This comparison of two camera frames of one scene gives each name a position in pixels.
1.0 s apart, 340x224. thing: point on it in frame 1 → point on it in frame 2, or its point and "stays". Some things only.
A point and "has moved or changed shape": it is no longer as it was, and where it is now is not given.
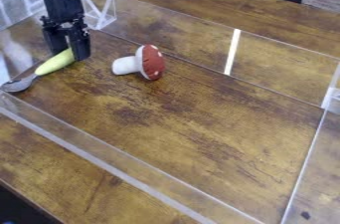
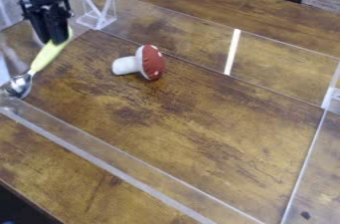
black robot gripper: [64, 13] → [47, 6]
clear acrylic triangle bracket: [97, 19] stays
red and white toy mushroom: [148, 61] stays
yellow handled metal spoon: [56, 62] has moved or changed shape
